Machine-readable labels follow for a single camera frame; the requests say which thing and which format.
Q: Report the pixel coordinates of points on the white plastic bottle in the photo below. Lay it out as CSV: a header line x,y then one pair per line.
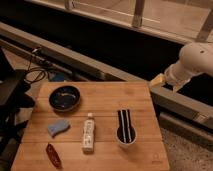
x,y
88,134

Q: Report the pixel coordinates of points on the black striped utensil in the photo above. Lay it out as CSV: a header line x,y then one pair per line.
x,y
124,131

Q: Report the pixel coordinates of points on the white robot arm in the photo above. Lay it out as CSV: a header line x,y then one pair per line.
x,y
194,59

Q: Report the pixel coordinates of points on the blue object on floor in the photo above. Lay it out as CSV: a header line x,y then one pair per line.
x,y
57,78

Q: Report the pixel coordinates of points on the dark blue bowl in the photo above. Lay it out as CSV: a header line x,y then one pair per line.
x,y
64,98

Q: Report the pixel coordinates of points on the dark red spoon rest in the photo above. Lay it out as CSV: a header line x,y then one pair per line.
x,y
53,156

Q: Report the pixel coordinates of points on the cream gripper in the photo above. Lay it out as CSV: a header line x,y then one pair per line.
x,y
159,80

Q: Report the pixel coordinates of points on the black chair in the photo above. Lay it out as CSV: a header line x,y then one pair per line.
x,y
13,97

